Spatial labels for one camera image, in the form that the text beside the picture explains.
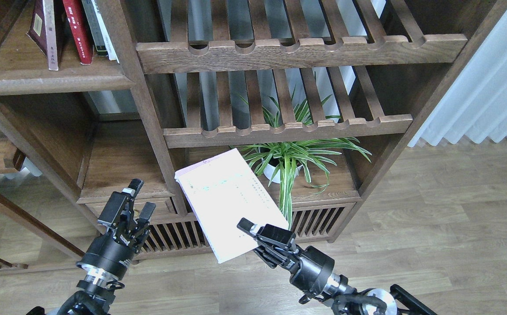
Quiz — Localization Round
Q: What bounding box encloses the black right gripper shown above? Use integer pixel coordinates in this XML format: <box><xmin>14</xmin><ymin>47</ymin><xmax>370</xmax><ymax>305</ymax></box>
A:
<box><xmin>237</xmin><ymin>217</ymin><xmax>336</xmax><ymax>298</ymax></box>

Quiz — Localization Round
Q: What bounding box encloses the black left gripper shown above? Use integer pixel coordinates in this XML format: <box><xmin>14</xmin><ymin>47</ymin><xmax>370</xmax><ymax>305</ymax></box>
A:
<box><xmin>77</xmin><ymin>178</ymin><xmax>157</xmax><ymax>280</ymax></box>

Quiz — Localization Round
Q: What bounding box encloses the lavender white paperback book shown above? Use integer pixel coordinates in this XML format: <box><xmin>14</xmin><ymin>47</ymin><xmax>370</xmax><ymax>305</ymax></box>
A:
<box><xmin>175</xmin><ymin>149</ymin><xmax>289</xmax><ymax>263</ymax></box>

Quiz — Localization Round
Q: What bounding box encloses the red paperback book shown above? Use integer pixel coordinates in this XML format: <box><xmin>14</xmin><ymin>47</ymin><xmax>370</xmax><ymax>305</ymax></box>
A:
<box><xmin>63</xmin><ymin>0</ymin><xmax>93</xmax><ymax>65</ymax></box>

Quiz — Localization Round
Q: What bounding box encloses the maroon book with white characters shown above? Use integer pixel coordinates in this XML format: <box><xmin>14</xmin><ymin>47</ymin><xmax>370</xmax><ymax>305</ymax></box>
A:
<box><xmin>27</xmin><ymin>0</ymin><xmax>65</xmax><ymax>70</ymax></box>

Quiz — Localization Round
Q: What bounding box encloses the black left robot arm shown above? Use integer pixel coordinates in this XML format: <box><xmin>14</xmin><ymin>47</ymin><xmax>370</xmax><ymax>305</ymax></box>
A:
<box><xmin>50</xmin><ymin>178</ymin><xmax>156</xmax><ymax>315</ymax></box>

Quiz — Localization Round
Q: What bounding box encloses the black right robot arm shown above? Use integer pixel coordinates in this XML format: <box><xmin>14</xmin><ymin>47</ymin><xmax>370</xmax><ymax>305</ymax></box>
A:
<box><xmin>237</xmin><ymin>218</ymin><xmax>433</xmax><ymax>315</ymax></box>

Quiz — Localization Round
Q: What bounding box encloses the small wooden drawer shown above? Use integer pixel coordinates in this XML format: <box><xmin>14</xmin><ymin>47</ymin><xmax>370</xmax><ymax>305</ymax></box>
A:
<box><xmin>85</xmin><ymin>197</ymin><xmax>176</xmax><ymax>224</ymax></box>

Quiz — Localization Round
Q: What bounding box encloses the left slatted cabinet door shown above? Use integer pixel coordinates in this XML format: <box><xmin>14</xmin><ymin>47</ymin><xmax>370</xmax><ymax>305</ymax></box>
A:
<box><xmin>136</xmin><ymin>220</ymin><xmax>212</xmax><ymax>259</ymax></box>

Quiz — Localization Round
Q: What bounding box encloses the slatted cabinet door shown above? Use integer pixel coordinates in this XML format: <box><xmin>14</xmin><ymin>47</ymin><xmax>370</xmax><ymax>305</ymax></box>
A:
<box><xmin>136</xmin><ymin>220</ymin><xmax>212</xmax><ymax>259</ymax></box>
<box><xmin>292</xmin><ymin>202</ymin><xmax>355</xmax><ymax>243</ymax></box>

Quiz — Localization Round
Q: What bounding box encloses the right slatted cabinet door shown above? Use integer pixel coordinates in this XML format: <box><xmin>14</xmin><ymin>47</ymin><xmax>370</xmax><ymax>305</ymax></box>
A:
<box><xmin>292</xmin><ymin>202</ymin><xmax>355</xmax><ymax>243</ymax></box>

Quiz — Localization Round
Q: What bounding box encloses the white plant pot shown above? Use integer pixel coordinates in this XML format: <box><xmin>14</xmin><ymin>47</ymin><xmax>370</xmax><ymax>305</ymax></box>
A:
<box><xmin>263</xmin><ymin>159</ymin><xmax>303</xmax><ymax>186</ymax></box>

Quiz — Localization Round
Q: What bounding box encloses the green spider plant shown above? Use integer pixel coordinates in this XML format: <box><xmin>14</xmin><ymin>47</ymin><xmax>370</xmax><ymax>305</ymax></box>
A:
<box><xmin>236</xmin><ymin>83</ymin><xmax>373</xmax><ymax>237</ymax></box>

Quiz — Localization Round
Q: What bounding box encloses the white upright book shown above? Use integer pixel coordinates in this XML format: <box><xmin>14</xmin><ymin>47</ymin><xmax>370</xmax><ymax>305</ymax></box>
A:
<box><xmin>91</xmin><ymin>0</ymin><xmax>119</xmax><ymax>63</ymax></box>

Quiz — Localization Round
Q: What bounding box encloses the dark wooden bookshelf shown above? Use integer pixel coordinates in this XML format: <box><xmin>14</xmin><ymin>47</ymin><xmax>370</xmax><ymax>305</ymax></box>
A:
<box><xmin>0</xmin><ymin>0</ymin><xmax>507</xmax><ymax>242</ymax></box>

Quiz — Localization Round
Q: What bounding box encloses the dark green upright book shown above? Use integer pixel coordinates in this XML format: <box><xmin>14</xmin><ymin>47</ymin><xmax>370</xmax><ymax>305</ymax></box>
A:
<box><xmin>81</xmin><ymin>0</ymin><xmax>108</xmax><ymax>56</ymax></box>

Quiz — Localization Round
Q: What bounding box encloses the white sheer curtain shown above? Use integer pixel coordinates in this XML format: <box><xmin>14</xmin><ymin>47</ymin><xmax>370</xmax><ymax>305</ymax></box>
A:
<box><xmin>409</xmin><ymin>11</ymin><xmax>507</xmax><ymax>147</ymax></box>

